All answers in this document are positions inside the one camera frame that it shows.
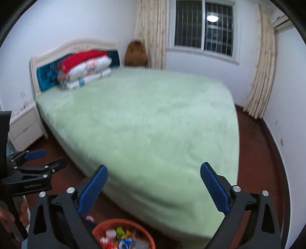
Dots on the barred window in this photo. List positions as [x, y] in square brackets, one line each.
[203, 26]

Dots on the red wrapper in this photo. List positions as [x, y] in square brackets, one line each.
[106, 242]

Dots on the white nightstand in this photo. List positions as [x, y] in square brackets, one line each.
[24, 129]

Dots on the person's left hand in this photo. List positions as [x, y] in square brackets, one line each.
[24, 210]

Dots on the blue yellow wrapper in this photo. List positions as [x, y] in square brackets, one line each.
[126, 243]

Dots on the red folded quilt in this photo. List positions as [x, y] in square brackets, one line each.
[81, 58]

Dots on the bed with green blanket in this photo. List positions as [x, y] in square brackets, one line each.
[148, 124]

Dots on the small pink object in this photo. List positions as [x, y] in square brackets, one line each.
[89, 217]

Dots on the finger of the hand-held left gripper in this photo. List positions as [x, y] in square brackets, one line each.
[35, 153]
[56, 165]

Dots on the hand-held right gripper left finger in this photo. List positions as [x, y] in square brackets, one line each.
[93, 191]

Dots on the orange plastic bin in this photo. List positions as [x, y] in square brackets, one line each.
[100, 227]

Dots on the brown plush bear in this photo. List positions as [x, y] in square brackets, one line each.
[135, 53]

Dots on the white air conditioner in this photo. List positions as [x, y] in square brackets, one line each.
[282, 22]

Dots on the cream floral curtain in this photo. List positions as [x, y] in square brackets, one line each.
[261, 71]
[151, 33]

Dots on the cream headboard with blue panel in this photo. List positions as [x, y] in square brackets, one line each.
[71, 44]

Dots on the green snack bag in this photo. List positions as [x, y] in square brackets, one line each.
[120, 231]

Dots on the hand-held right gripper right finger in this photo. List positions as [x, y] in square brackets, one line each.
[214, 189]

